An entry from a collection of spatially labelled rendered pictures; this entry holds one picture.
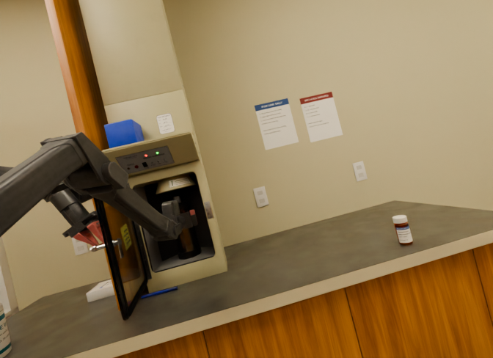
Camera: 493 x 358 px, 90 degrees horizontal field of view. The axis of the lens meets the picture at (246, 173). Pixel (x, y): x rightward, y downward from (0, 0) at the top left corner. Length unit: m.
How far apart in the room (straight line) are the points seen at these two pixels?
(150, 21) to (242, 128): 0.69
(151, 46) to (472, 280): 1.44
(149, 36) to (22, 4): 1.02
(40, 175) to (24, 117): 1.36
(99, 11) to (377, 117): 1.54
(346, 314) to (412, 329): 0.22
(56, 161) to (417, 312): 1.05
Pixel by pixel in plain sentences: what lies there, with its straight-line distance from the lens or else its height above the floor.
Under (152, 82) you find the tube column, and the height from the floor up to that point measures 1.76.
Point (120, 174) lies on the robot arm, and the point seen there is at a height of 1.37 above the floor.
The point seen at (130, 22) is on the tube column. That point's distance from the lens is 1.28.
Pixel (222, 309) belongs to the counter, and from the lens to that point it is 0.81.
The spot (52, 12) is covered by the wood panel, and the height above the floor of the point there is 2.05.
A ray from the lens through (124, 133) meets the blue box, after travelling 1.01.
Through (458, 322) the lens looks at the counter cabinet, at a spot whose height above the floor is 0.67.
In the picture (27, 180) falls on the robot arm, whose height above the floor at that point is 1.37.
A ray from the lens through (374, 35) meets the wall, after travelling 1.96.
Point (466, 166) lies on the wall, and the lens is 2.12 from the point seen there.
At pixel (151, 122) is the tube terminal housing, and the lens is 1.10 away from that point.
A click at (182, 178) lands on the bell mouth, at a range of 1.09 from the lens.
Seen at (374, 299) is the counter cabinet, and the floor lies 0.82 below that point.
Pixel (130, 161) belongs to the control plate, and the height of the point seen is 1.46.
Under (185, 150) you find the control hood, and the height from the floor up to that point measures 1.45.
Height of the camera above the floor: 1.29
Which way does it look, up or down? 1 degrees up
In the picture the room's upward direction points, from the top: 14 degrees counter-clockwise
